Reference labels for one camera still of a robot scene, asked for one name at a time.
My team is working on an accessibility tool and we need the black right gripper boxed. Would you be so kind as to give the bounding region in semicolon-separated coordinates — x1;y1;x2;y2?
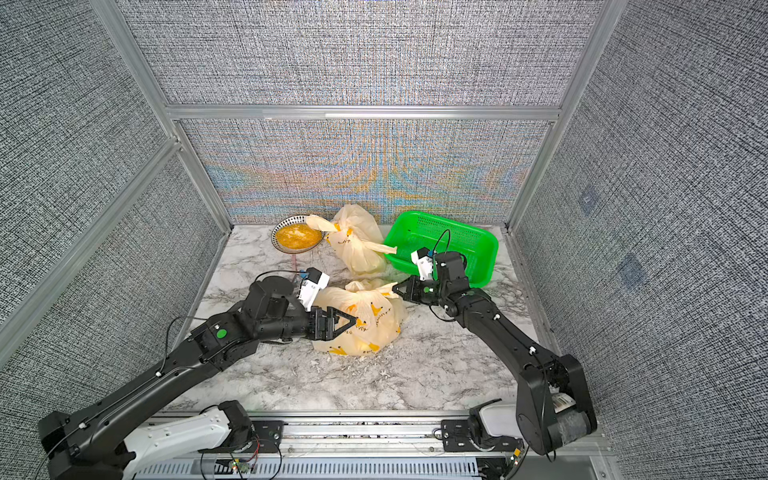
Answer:
392;276;451;308

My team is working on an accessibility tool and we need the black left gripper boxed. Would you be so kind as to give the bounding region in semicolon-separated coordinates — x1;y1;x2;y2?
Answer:
258;306;358;344

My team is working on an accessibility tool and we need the banana print plastic bag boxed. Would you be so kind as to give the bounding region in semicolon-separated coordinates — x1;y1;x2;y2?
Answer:
305;204;398;275
313;279;408;356

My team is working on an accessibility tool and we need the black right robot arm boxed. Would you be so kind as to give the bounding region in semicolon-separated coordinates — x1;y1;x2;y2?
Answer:
392;251;597;455

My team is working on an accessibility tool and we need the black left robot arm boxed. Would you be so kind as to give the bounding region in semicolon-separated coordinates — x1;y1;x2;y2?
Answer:
38;276;356;479

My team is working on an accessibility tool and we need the green plastic basket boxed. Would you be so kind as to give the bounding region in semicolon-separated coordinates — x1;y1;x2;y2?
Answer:
384;211;499;288

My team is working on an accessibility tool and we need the patterned bowl with yellow food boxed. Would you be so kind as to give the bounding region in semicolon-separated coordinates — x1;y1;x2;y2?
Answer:
270;215;325;254

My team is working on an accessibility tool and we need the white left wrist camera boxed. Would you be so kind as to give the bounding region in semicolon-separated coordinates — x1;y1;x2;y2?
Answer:
298;267;330;312

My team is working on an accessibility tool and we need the aluminium front rail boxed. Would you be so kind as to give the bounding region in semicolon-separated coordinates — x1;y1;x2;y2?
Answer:
124;411;621;479

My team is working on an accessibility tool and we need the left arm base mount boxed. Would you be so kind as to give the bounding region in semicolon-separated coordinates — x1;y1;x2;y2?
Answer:
201;400;285;453

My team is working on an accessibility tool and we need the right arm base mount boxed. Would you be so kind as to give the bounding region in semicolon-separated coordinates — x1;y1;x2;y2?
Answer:
432;399;525;453

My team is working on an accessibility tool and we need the aluminium enclosure frame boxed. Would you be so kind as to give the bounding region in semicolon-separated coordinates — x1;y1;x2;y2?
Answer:
1;1;627;363

